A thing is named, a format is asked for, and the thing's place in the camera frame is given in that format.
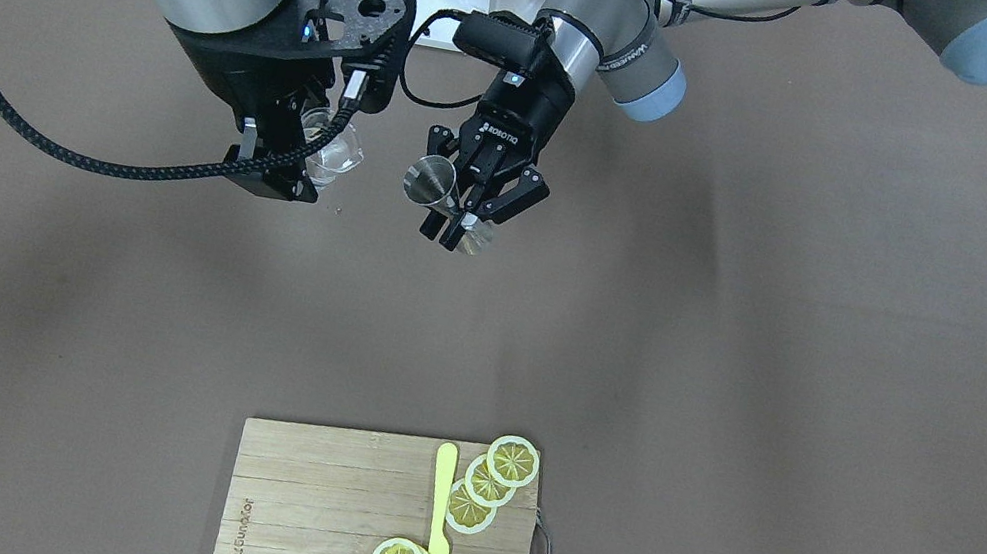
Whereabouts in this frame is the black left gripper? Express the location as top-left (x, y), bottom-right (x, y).
top-left (414, 68), bottom-right (576, 255)

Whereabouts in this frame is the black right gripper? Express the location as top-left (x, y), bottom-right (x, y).
top-left (170, 25), bottom-right (337, 203)

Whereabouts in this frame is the clear glass cup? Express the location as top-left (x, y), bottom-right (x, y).
top-left (300, 107), bottom-right (365, 189)

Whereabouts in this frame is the steel jigger measuring cup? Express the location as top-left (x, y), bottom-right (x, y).
top-left (401, 154), bottom-right (495, 256)

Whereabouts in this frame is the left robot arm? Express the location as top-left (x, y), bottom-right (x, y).
top-left (401, 0), bottom-right (987, 255)

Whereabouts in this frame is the wooden cutting board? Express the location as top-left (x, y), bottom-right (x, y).
top-left (212, 417), bottom-right (540, 554)

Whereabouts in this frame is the yellow plastic knife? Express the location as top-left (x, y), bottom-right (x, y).
top-left (427, 441), bottom-right (459, 554)

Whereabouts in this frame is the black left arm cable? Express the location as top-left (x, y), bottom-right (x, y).
top-left (394, 2), bottom-right (500, 116)

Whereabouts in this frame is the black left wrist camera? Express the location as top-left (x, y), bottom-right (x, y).
top-left (452, 11), bottom-right (551, 78)

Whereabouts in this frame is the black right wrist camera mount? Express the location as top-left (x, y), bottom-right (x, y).
top-left (269, 0), bottom-right (417, 115)

